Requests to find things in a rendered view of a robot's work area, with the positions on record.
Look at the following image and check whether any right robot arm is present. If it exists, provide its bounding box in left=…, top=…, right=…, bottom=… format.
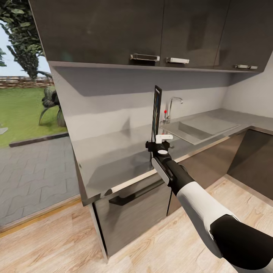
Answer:
left=145, top=135, right=273, bottom=273

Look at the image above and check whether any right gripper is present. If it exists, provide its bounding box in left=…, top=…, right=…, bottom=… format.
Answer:
left=145, top=141, right=170, bottom=153

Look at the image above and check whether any poster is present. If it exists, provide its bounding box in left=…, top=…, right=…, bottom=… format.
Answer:
left=151, top=85, right=162, bottom=142

